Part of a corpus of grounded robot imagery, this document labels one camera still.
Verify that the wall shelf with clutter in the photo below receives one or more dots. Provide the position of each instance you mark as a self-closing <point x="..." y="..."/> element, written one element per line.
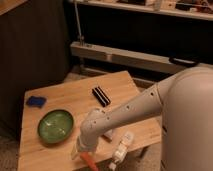
<point x="155" y="7"/>

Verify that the blue sponge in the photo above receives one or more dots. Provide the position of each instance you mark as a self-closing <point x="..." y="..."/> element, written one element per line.
<point x="35" y="101"/>

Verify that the white spray bottle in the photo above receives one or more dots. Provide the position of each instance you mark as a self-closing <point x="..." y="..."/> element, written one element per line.
<point x="121" y="150"/>

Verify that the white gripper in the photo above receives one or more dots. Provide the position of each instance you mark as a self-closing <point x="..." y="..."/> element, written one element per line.
<point x="82" y="147"/>

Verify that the metal pole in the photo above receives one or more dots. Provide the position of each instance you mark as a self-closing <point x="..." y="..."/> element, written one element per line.
<point x="81" y="38"/>

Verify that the white paper cup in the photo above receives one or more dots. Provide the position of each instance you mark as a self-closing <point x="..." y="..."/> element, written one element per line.
<point x="109" y="134"/>

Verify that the green bowl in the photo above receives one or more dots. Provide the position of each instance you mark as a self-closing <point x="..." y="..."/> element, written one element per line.
<point x="55" y="126"/>

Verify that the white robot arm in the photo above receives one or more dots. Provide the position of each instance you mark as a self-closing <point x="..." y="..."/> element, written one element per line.
<point x="185" y="102"/>

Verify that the black striped box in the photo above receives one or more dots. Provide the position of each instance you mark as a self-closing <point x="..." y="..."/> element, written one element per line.
<point x="101" y="96"/>

